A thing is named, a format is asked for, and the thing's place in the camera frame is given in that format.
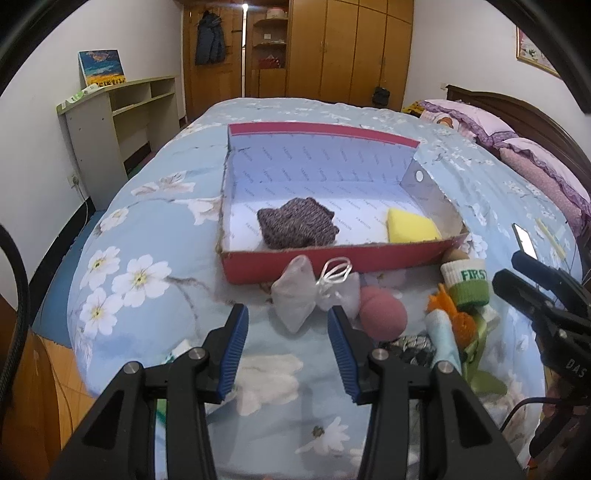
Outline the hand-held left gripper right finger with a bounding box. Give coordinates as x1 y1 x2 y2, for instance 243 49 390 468
327 305 527 480

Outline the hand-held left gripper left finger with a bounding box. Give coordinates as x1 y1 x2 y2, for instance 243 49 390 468
46 303 250 480

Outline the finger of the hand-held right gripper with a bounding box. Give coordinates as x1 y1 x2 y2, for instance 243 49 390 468
492 269 591 334
511 251 591 319

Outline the white green sock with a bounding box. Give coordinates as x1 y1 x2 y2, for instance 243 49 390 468
440 260 490 308

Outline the pink makeup sponge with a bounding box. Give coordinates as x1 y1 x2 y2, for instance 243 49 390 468
359 285 408 340

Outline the dark patterned fabric pouch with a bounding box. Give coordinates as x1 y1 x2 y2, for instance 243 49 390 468
382 335 437 368

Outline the white organza pouch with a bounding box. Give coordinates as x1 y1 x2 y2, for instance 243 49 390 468
270 255 361 334

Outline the green satin ribbon bow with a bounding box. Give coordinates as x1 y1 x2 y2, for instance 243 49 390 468
462 314 507 396

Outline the red cardboard box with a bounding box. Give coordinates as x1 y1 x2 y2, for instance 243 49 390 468
215 121 470 285

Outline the smartphone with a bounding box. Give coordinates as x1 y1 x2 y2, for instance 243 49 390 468
512 223 539 260

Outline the white green packet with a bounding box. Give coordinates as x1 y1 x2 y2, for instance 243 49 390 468
159 339 193 366

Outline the orange felt flower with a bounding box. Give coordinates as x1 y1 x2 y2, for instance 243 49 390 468
426 282 476 346

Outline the light blue cloth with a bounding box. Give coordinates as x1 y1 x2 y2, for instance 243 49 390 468
426 310 462 371

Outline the yellow sponge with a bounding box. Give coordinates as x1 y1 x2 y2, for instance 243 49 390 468
386 208 443 243

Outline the floral bed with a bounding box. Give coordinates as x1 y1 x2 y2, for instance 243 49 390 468
67 96 583 480

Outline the brown knitted cloth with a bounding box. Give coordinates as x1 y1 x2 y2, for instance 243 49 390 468
256 196 337 250

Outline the dark wooden headboard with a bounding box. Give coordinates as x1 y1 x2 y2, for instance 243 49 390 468
445 84 591 167

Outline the framed floral picture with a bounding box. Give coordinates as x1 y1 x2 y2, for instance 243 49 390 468
516 25 562 77

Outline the beige desk with shelves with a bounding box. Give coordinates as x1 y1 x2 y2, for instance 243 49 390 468
56 75 180 209

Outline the wooden door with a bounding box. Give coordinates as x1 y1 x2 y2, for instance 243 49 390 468
182 0 246 126

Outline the wooden corner shelf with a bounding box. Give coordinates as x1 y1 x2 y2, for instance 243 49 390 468
250 0 291 99

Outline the wooden wardrobe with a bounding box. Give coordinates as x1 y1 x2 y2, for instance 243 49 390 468
285 0 414 112

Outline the green white box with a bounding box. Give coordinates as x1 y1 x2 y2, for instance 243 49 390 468
65 85 100 105

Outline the blue landscape painting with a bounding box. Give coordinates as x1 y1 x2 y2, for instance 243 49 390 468
78 49 127 88

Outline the dark hanging jacket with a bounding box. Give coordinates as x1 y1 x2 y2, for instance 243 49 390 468
194 10 227 66

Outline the thin black cable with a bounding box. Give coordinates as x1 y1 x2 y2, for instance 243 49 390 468
501 396 555 435

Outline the thick black cable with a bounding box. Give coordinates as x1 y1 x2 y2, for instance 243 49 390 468
0 224 31 403

